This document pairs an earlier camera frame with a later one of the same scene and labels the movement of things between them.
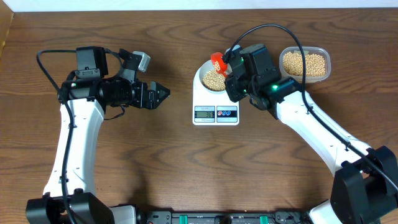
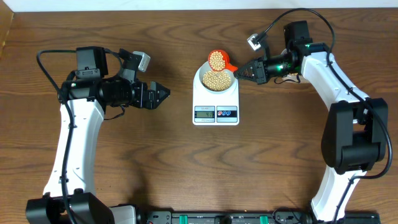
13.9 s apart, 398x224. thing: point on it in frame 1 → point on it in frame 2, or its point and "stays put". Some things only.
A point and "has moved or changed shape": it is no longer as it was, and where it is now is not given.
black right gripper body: x=237 y=89 → x=262 y=70
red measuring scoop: x=217 y=56 has moved or changed shape
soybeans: x=216 y=65 has moved or changed shape
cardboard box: x=7 y=17 stays put
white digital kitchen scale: x=211 y=109 stays put
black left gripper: x=149 y=102 stays put
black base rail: x=224 y=217 stays put
